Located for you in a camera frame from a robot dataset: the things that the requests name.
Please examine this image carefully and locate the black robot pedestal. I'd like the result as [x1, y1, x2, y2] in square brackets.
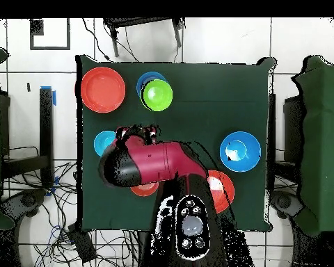
[137, 229, 154, 267]

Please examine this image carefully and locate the black floor cable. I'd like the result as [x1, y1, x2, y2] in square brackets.
[81, 17, 112, 62]

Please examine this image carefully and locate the black metal frame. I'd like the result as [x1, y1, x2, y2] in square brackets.
[0, 87, 55, 190]
[267, 92, 307, 193]

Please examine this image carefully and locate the dark grey pedestal foot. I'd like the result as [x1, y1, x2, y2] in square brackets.
[1, 188, 48, 220]
[269, 190, 304, 219]

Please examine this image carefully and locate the black metal stand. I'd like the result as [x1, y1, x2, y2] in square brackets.
[103, 17, 186, 58]

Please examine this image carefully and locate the large blue bowl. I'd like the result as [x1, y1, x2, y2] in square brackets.
[219, 131, 262, 173]

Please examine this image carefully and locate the black square floor frame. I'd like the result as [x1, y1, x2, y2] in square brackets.
[29, 17, 71, 51]

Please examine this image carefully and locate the blue tape strip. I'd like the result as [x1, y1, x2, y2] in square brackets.
[40, 85, 57, 107]

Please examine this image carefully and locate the small orange bowl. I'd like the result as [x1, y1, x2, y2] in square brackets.
[129, 181, 160, 197]

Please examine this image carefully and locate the medium blue bowl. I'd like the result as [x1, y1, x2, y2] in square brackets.
[136, 71, 168, 97]

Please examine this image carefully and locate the large orange bowl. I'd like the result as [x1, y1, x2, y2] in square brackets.
[80, 66, 127, 114]
[207, 170, 236, 214]

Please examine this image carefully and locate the green ribbed bowl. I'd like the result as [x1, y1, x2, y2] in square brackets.
[141, 79, 174, 113]

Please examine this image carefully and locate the dark green tablecloth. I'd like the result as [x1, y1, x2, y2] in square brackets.
[75, 54, 276, 233]

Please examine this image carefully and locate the light blue ribbed bowl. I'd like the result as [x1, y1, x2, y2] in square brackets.
[93, 130, 118, 157]

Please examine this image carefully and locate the black floor box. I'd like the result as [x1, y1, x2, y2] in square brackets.
[67, 223, 97, 264]

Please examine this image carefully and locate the floor cable bundle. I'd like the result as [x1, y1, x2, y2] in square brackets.
[2, 161, 79, 267]

